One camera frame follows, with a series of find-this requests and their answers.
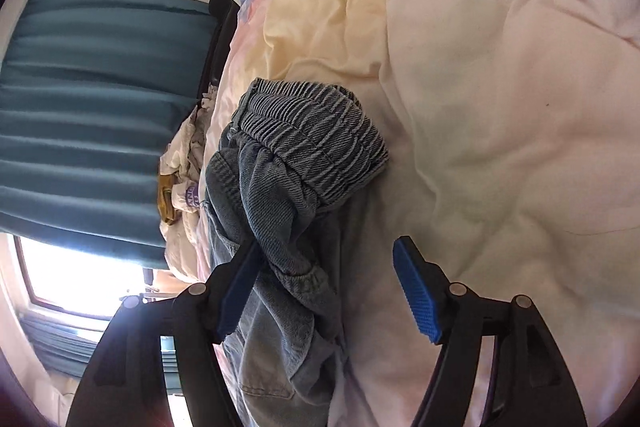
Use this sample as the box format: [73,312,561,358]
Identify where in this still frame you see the cream puffer jacket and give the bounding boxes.
[158,86,218,283]

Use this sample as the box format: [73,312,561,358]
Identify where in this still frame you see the black sofa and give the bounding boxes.
[198,0,240,100]

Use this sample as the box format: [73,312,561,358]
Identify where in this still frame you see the pastel tie-dye duvet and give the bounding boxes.
[201,0,639,426]

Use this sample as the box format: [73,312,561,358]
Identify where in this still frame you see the blue denim jeans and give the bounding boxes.
[203,79,388,426]

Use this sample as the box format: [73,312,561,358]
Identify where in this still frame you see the window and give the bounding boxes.
[14,236,148,320]

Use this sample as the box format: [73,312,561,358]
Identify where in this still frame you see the teal right curtain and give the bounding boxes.
[1,0,218,269]

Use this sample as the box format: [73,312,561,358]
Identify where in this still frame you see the teal left curtain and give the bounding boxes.
[16,311,184,393]

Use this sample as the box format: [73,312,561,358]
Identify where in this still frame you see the mustard yellow garment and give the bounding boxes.
[156,173,180,225]

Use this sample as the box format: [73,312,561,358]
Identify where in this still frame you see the teal curtain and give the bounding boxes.
[16,311,184,393]
[1,0,218,269]

